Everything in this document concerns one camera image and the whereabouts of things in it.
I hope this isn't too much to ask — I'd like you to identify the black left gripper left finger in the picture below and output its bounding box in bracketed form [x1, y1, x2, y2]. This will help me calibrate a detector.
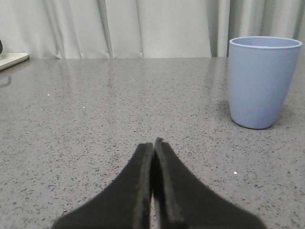
[53, 143, 153, 229]

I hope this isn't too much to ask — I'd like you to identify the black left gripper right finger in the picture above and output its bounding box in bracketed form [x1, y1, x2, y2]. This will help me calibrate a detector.
[153, 138, 265, 229]

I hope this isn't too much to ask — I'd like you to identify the blue plastic cup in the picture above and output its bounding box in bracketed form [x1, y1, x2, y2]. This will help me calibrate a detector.
[228, 36, 303, 129]

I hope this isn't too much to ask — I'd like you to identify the white curtain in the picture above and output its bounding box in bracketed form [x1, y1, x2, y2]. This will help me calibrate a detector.
[0, 0, 305, 59]

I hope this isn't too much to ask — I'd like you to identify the white flat base plate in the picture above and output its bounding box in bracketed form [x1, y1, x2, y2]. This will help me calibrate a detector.
[0, 52, 29, 71]

